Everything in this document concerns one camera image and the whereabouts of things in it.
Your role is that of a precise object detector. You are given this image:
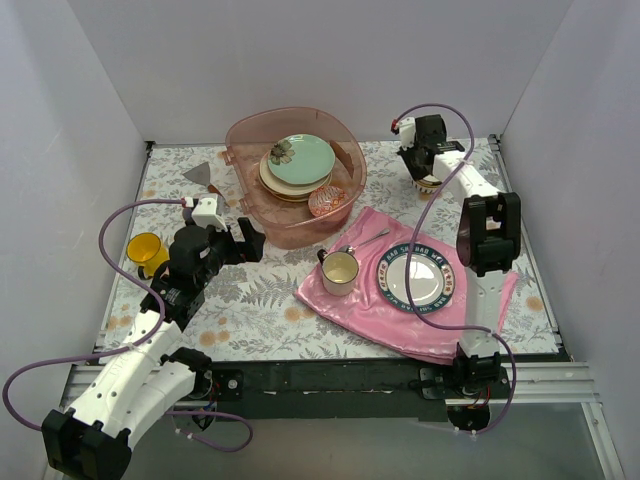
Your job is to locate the pink plate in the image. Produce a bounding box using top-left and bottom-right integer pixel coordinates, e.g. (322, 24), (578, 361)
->
(258, 154), (334, 197)

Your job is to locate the cream divided plate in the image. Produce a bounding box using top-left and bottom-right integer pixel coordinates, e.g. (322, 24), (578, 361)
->
(258, 159), (333, 201)

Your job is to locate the red patterned bowl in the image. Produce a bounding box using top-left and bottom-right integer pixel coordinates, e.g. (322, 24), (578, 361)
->
(307, 185), (347, 217)

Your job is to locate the light green plate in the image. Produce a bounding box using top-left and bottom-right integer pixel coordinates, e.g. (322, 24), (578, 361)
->
(267, 134), (336, 185)

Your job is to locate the cream and yellow floral plate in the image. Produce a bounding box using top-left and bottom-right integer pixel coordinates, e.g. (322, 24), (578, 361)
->
(264, 187), (312, 203)

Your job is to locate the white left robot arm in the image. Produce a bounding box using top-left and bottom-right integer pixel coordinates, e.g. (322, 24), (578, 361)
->
(41, 217), (265, 479)

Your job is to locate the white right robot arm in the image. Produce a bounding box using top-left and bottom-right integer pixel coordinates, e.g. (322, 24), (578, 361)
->
(395, 115), (521, 398)

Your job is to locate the pink translucent plastic bin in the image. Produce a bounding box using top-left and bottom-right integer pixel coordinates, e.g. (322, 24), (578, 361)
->
(224, 107), (367, 250)

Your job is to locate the yellow enamel mug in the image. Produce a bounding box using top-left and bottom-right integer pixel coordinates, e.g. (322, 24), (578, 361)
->
(126, 232), (169, 280)

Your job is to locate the cream enamel mug black rim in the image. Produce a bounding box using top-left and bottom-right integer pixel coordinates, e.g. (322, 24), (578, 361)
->
(317, 249), (359, 297)

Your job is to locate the pink satin cloth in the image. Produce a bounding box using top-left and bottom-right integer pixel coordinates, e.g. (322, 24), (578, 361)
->
(294, 205), (520, 365)

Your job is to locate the silver spoon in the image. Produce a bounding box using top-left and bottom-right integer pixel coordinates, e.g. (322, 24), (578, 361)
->
(339, 228), (390, 254)

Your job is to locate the green rimmed white plate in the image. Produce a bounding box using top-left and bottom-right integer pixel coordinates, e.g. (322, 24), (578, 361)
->
(376, 243), (456, 315)

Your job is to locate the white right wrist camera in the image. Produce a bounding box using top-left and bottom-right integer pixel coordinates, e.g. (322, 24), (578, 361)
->
(391, 117), (416, 150)

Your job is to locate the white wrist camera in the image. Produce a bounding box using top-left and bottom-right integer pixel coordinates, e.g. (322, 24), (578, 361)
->
(183, 194), (226, 231)
(391, 117), (416, 150)

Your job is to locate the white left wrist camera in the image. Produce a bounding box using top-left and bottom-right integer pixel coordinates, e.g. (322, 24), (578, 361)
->
(183, 194), (226, 231)

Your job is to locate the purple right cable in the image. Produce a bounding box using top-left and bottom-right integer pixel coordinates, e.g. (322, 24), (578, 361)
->
(389, 103), (518, 436)

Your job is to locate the metal spatula wooden handle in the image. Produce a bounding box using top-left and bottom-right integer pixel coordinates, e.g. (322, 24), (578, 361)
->
(183, 162), (224, 198)

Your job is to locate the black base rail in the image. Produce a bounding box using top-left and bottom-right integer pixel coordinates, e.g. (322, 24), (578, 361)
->
(199, 355), (481, 421)

